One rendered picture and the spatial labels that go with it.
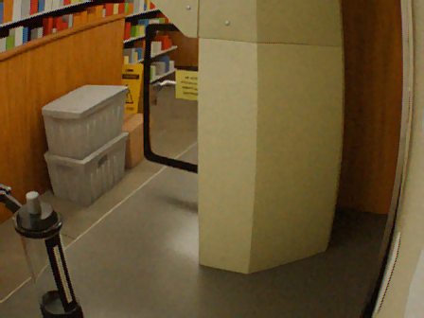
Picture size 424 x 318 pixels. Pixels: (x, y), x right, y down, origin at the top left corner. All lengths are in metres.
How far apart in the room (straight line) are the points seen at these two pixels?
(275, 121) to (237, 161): 0.10
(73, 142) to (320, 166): 2.40
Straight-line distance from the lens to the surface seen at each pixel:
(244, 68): 0.95
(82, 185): 3.39
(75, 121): 3.24
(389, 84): 1.27
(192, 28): 0.98
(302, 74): 0.99
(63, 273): 0.90
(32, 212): 0.85
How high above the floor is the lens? 1.57
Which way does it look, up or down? 22 degrees down
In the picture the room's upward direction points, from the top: 1 degrees clockwise
